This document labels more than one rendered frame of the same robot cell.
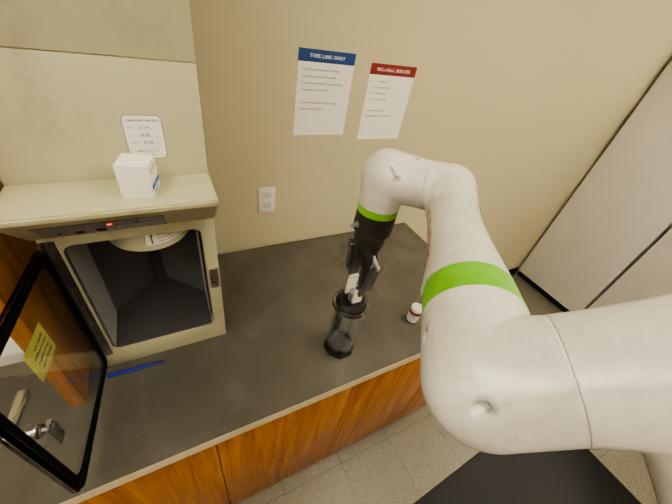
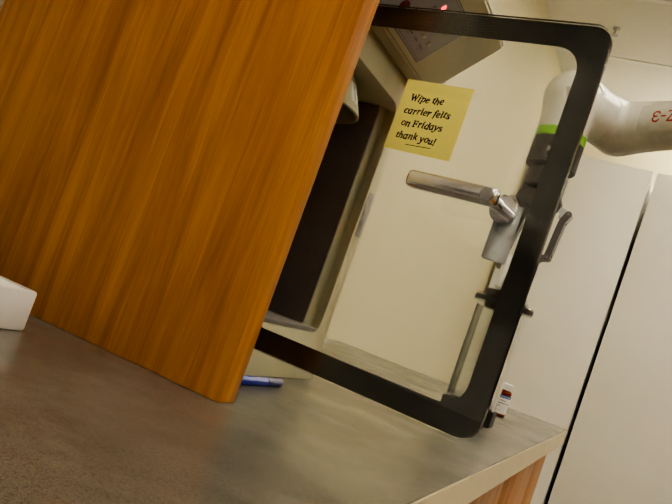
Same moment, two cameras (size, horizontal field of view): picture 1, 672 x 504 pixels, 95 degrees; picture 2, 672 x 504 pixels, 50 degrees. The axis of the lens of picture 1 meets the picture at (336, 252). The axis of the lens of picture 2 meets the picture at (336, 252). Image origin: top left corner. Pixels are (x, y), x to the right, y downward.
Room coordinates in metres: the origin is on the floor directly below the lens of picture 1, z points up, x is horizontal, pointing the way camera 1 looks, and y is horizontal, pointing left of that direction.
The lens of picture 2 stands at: (-0.34, 0.88, 1.08)
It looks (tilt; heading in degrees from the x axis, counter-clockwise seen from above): 3 degrees up; 329
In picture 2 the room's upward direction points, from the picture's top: 20 degrees clockwise
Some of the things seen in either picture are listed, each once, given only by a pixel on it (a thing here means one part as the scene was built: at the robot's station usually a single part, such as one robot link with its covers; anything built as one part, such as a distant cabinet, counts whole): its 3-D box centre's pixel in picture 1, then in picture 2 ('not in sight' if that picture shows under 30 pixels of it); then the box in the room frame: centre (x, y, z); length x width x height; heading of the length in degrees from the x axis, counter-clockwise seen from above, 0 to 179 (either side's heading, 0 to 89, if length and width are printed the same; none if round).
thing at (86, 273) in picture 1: (151, 261); not in sight; (0.59, 0.50, 1.19); 0.26 x 0.24 x 0.35; 124
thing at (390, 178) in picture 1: (388, 182); (573, 110); (0.62, -0.08, 1.55); 0.13 x 0.11 x 0.14; 86
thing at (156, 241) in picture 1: (147, 220); not in sight; (0.58, 0.47, 1.34); 0.18 x 0.18 x 0.05
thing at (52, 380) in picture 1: (59, 375); (401, 196); (0.25, 0.48, 1.19); 0.30 x 0.01 x 0.40; 27
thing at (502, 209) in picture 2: not in sight; (460, 194); (0.17, 0.47, 1.20); 0.10 x 0.05 x 0.03; 27
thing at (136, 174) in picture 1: (138, 175); not in sight; (0.46, 0.37, 1.54); 0.05 x 0.05 x 0.06; 20
